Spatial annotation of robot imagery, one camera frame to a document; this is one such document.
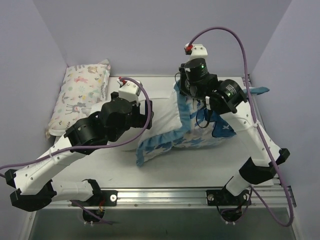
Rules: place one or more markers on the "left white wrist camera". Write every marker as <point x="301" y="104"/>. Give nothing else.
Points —
<point x="129" y="91"/>

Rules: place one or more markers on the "right aluminium side rail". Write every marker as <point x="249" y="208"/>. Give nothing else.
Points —
<point x="246" y="81"/>

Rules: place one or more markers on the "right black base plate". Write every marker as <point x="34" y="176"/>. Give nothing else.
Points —
<point x="222" y="197"/>

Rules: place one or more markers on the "blue white plush pillowcase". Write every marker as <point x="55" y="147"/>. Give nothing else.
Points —
<point x="179" y="127"/>

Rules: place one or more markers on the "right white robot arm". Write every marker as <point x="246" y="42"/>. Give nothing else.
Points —
<point x="227" y="99"/>

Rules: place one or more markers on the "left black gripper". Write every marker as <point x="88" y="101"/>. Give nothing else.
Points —
<point x="148" y="114"/>

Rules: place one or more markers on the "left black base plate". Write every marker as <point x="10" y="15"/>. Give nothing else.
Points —
<point x="107" y="198"/>

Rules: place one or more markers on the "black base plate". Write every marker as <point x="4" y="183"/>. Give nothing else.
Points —
<point x="222" y="197"/>
<point x="107" y="198"/>

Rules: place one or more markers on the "animal print white pillow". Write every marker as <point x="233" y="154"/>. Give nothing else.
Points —
<point x="83" y="86"/>

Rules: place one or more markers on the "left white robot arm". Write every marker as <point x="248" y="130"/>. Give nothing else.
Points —
<point x="35" y="186"/>

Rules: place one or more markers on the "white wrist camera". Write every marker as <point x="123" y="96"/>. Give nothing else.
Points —
<point x="129" y="91"/>
<point x="195" y="51"/>

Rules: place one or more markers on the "aluminium mounting rail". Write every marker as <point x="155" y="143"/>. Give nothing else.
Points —
<point x="181" y="198"/>

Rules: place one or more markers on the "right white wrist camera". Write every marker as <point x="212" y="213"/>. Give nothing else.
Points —
<point x="195" y="51"/>

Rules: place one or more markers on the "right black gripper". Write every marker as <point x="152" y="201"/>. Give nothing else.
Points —
<point x="185" y="83"/>

